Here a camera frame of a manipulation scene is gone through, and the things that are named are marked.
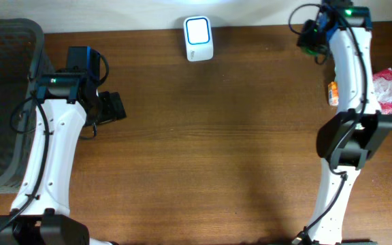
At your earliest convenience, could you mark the small orange box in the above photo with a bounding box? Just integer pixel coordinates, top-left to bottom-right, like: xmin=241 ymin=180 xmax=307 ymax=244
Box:
xmin=327 ymin=81 xmax=339 ymax=107

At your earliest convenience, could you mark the red purple tissue pack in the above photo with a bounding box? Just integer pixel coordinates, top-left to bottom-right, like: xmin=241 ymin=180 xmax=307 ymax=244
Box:
xmin=373 ymin=68 xmax=392 ymax=114

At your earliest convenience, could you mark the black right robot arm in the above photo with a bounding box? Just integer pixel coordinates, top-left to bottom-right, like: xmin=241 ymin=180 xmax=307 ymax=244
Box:
xmin=292 ymin=1 xmax=392 ymax=244

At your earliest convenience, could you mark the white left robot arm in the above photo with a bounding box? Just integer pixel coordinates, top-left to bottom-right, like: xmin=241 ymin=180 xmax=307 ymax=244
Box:
xmin=0 ymin=46 xmax=127 ymax=244

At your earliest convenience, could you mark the white barcode scanner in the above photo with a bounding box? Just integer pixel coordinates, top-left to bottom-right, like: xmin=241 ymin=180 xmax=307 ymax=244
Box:
xmin=183 ymin=16 xmax=214 ymax=62

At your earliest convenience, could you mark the grey plastic mesh basket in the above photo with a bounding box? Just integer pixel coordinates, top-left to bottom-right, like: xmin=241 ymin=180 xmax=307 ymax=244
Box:
xmin=0 ymin=18 xmax=54 ymax=194

